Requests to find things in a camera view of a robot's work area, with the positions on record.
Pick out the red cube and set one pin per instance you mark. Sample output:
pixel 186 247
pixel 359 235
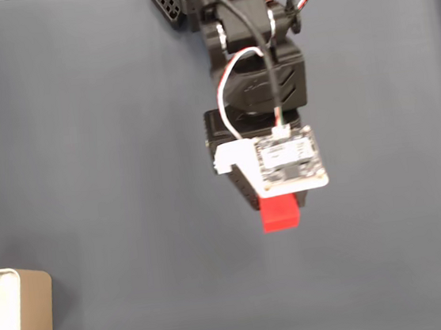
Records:
pixel 280 216

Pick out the blue grey table mat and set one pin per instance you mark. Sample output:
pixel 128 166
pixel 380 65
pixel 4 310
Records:
pixel 83 148

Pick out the beige metal box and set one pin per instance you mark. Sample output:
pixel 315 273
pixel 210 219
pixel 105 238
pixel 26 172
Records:
pixel 35 309

